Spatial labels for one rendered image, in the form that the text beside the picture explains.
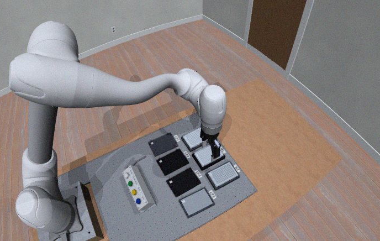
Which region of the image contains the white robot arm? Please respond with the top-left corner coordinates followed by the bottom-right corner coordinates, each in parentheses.
top-left (9, 21), bottom-right (227, 241)

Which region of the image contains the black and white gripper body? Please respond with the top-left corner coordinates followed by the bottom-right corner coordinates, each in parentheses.
top-left (202, 130), bottom-right (219, 143)

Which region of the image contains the grey button panel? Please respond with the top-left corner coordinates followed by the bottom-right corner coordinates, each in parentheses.
top-left (122, 156), bottom-right (157, 213)

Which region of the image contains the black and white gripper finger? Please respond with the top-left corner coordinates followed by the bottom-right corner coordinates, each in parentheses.
top-left (200, 129), bottom-right (208, 148)
top-left (208, 139), bottom-right (221, 162)

